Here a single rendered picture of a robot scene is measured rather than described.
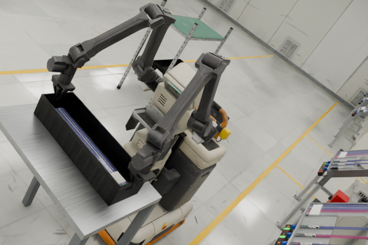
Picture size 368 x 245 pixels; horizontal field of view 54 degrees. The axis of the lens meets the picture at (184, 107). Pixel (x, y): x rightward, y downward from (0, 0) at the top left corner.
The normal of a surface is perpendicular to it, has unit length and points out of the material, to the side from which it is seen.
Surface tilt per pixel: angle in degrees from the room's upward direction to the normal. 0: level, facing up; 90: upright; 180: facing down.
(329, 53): 90
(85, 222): 0
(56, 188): 0
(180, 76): 42
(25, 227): 0
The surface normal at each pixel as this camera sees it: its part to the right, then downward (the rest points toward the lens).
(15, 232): 0.50, -0.76
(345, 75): -0.50, 0.14
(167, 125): -0.12, -0.41
